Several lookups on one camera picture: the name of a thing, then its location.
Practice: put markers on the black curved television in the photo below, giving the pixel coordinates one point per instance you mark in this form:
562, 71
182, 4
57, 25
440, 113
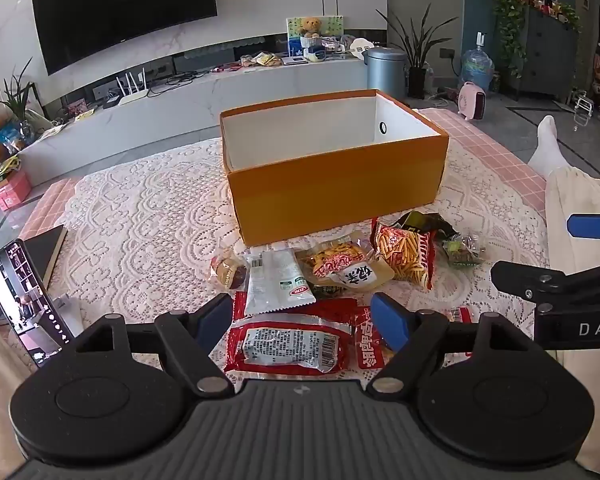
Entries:
125, 10

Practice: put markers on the large red packet white label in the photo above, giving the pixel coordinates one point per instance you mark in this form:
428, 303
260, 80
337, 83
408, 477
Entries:
285, 345

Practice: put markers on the small red snack packet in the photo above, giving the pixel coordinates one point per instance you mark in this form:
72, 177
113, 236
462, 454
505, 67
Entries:
461, 315

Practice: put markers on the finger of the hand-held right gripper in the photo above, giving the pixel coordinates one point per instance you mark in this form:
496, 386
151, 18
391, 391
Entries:
595, 226
530, 277

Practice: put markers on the person's left leg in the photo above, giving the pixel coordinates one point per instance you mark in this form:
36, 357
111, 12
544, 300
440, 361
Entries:
0, 400

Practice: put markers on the small white step stool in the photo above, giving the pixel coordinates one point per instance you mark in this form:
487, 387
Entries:
584, 105

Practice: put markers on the pink cardboard box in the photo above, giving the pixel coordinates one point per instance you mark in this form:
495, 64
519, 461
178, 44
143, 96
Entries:
12, 190

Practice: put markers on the smartphone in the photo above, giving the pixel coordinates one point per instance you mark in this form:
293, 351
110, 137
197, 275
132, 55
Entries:
20, 300

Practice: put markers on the small green candy packet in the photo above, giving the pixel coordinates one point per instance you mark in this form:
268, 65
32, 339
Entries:
462, 252

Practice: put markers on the long-leaf plant in black pot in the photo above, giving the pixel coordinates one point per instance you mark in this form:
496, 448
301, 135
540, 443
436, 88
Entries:
416, 82

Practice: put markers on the clear bag of golden nuts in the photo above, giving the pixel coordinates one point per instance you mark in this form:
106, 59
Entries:
340, 260

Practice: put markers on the blue water jug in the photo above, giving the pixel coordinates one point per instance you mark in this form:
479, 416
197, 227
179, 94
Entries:
476, 67

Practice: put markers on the grey cabinet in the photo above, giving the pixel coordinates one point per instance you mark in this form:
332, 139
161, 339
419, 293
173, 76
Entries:
550, 60

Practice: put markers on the green plant in glass vase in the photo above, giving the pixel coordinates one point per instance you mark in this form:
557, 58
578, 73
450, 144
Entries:
17, 105

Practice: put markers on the plain red snack packet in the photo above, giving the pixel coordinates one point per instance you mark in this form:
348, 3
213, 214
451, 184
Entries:
330, 308

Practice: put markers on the chocolate cake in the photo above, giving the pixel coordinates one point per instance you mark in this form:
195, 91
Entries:
227, 272

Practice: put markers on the white marble television console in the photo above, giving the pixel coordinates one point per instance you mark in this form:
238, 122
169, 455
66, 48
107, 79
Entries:
180, 105

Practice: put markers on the white router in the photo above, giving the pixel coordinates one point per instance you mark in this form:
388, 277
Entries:
132, 97

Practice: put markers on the grey metal trash can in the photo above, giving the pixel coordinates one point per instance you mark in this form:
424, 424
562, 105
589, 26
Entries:
385, 75

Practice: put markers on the white snack packet green label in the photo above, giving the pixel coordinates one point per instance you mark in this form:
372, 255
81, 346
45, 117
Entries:
275, 285

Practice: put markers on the pile of snacks on console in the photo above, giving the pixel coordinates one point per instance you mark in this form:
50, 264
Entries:
262, 60

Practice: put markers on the black notebook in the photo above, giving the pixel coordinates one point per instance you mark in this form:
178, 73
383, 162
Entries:
42, 255

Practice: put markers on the red packet with white characters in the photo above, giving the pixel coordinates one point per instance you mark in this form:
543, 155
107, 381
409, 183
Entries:
367, 340

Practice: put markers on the person's leg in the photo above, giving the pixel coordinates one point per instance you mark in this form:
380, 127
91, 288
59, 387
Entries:
580, 200
0, 400

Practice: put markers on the brown teddy bear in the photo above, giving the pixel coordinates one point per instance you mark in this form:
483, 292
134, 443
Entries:
311, 27

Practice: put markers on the orange cardboard box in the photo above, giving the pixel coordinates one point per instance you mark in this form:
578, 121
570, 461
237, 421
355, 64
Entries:
330, 195

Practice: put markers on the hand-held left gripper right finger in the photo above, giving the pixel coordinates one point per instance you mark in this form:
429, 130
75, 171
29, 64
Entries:
390, 322

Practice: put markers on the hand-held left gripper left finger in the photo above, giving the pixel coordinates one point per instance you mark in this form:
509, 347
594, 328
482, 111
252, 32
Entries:
215, 320

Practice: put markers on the dark green snack packet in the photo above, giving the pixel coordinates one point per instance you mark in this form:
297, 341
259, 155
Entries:
425, 222

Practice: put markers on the pink fan heater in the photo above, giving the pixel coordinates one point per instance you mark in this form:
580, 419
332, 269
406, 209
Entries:
471, 102

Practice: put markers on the person's right leg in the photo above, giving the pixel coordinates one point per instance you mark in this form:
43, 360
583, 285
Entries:
580, 200

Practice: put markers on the red bag of snack sticks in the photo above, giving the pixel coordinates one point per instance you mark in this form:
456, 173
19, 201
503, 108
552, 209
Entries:
405, 255

